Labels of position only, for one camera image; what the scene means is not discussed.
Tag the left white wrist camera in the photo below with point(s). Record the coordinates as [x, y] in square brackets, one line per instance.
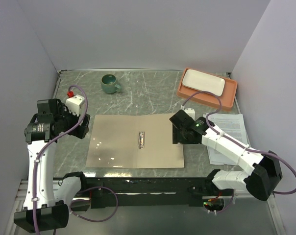
[75, 105]

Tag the white rectangular plate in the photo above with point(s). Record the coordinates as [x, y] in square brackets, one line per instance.
[201, 81]

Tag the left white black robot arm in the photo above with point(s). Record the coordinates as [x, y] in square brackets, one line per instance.
[45, 208]

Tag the white printed paper sheets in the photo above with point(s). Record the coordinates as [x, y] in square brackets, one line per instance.
[232, 124]

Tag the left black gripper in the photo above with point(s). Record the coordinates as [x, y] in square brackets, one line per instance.
[80, 130]

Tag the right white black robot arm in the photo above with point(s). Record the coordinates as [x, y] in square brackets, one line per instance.
[260, 171]

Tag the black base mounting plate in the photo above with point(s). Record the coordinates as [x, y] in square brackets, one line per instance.
[131, 191]

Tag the metal folder clip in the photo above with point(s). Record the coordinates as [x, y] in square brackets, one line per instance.
[141, 140]

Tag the beige cardboard folder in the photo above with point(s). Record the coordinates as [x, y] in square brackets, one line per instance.
[114, 142]

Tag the salmon rectangular tray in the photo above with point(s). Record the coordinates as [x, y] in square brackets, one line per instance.
[227, 97]

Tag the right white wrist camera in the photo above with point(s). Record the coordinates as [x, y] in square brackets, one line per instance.
[189, 111]

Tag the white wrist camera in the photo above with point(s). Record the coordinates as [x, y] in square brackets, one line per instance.
[75, 105]
[189, 111]

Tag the teal ceramic mug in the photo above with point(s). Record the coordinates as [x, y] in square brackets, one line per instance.
[110, 84]

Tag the aluminium extrusion rail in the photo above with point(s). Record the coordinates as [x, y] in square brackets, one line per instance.
[22, 190]

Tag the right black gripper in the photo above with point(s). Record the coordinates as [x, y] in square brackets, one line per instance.
[177, 138]

